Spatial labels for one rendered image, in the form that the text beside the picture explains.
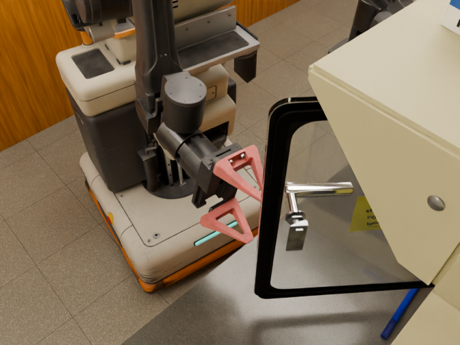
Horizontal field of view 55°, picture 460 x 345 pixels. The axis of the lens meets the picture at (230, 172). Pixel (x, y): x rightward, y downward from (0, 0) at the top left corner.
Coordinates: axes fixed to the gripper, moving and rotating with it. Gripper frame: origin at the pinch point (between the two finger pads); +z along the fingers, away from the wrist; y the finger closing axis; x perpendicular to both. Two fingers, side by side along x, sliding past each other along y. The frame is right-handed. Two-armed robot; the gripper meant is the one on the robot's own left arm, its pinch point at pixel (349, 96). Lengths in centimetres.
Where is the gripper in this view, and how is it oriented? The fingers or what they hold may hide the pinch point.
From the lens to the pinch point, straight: 88.9
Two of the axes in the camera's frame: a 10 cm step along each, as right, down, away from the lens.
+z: -0.3, 6.7, 7.4
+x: 6.6, -5.4, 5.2
